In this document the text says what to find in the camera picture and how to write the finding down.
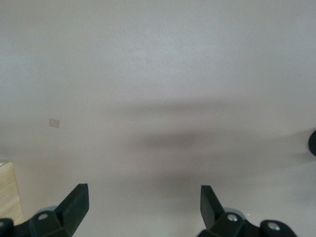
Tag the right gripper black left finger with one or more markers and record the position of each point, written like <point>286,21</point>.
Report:
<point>71,212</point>

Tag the small brown tape patch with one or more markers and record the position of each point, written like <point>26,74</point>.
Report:
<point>54,123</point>

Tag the black round object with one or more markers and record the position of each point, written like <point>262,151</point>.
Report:
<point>313,143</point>

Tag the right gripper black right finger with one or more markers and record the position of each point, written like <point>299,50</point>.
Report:
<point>212,217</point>

